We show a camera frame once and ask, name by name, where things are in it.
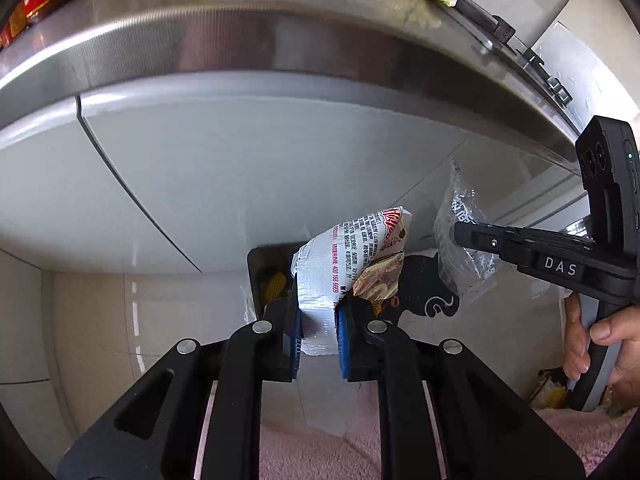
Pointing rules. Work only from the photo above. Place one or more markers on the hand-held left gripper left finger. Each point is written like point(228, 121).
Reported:
point(296, 342)

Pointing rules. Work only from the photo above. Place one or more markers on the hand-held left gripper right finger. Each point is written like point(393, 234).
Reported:
point(343, 345)

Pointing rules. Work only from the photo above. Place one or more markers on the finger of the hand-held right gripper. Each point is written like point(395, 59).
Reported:
point(475, 235)

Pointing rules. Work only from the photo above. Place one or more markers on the clear plastic wrapper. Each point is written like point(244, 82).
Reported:
point(450, 210)

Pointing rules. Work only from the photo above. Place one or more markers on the black trash bin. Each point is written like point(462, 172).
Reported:
point(257, 280)

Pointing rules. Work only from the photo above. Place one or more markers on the gold brown snack wrapper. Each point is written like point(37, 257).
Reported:
point(380, 280)

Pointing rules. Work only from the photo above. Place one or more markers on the white red printed snack packet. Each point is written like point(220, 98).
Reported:
point(340, 255)

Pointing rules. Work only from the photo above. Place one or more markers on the person's right hand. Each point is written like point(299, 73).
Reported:
point(625, 340)

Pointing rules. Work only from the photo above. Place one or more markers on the orange yellow packet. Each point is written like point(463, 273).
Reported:
point(276, 286)

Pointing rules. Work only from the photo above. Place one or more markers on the black cat floor mat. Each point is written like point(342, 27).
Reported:
point(425, 285)

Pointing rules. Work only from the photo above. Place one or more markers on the pink floor mat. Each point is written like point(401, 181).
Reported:
point(320, 455)

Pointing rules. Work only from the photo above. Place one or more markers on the aluminium foil splash guard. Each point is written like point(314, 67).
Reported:
point(585, 75)

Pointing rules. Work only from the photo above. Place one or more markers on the yellow plastic bag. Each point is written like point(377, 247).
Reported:
point(547, 390)

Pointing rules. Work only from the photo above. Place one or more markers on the red chili jar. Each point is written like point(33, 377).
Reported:
point(12, 27)

